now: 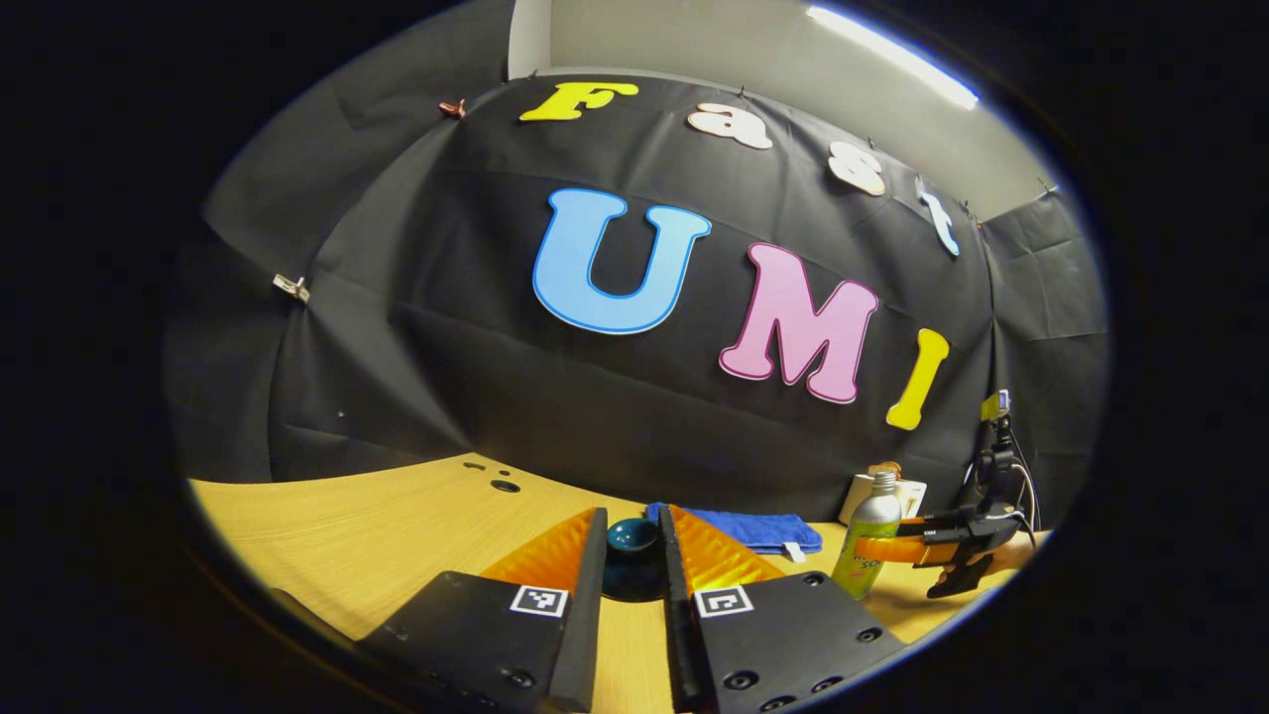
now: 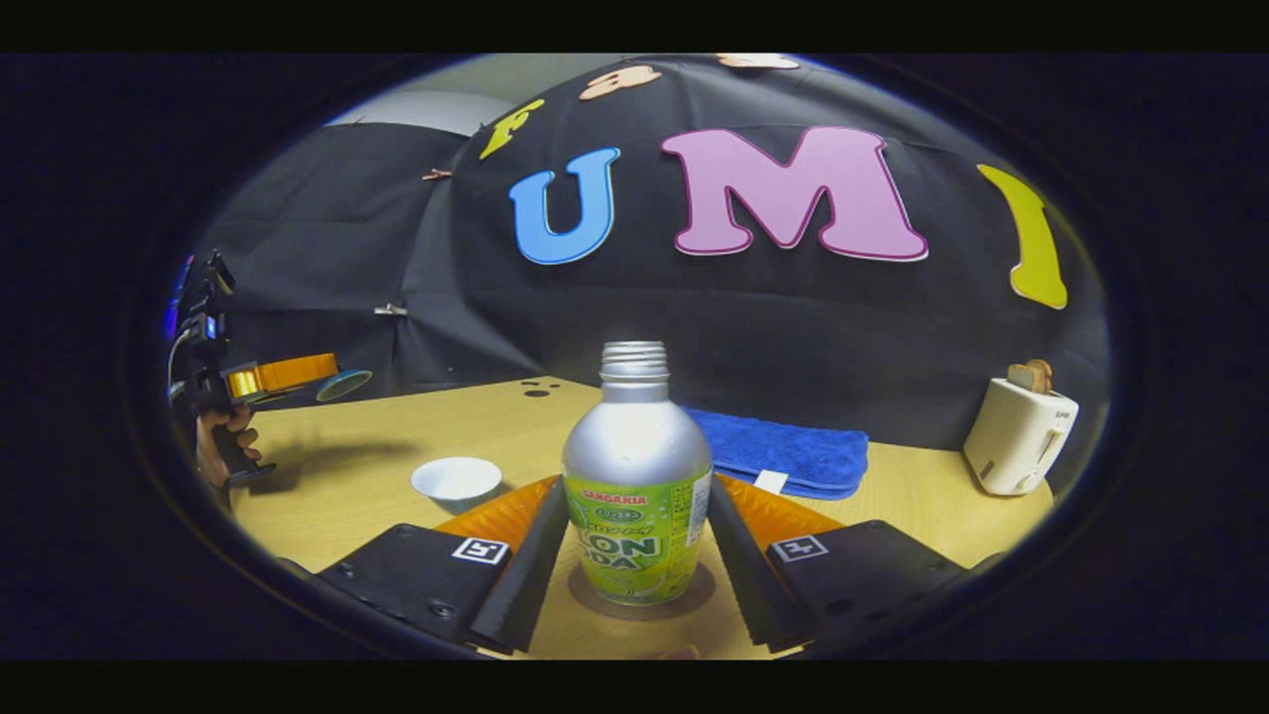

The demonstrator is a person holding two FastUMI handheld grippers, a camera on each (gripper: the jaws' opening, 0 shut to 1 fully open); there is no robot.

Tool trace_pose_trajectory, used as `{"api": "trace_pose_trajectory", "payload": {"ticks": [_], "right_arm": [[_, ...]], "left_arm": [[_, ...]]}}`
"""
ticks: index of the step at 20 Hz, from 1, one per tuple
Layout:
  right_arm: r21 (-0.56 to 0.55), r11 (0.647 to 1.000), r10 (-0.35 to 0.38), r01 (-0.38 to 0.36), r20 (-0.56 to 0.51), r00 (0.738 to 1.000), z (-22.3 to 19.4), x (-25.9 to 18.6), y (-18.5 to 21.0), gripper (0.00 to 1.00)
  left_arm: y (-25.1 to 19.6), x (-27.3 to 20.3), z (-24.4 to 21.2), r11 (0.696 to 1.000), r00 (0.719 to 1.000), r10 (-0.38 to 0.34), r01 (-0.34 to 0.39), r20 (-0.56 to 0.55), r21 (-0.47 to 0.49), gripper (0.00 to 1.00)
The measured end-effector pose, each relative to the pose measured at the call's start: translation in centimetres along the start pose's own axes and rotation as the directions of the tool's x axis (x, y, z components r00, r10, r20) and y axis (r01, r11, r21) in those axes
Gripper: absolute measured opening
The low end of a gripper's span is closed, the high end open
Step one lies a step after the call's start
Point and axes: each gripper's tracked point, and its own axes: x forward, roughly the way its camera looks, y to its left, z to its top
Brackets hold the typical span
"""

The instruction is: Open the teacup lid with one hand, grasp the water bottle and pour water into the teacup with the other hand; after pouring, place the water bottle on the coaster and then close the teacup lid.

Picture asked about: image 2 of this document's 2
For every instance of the silver green-label water bottle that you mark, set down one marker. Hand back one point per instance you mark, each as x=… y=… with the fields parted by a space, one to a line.
x=634 y=446

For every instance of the round brown coaster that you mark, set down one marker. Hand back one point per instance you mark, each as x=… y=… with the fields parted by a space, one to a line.
x=644 y=613

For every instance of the teal and white teacup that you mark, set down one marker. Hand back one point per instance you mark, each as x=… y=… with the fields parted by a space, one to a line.
x=456 y=478

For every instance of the teal teacup lid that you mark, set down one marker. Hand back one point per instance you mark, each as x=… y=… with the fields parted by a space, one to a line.
x=345 y=385

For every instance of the toast slice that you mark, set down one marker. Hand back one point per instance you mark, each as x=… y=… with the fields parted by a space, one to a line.
x=1031 y=377

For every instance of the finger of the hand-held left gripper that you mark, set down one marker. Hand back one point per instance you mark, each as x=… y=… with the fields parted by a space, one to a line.
x=288 y=375

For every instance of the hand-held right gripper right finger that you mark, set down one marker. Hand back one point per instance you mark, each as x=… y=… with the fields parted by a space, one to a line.
x=744 y=585

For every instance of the white cloth clip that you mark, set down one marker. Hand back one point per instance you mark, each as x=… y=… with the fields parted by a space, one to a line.
x=390 y=310

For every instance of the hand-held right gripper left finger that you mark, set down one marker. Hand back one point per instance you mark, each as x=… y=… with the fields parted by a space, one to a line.
x=525 y=585

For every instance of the white toaster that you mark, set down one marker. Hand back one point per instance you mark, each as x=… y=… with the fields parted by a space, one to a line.
x=1016 y=436

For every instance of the black backdrop cloth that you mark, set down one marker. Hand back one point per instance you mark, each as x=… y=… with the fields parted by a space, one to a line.
x=793 y=327

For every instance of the blue folded towel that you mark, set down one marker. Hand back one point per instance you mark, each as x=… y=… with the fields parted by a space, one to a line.
x=793 y=451

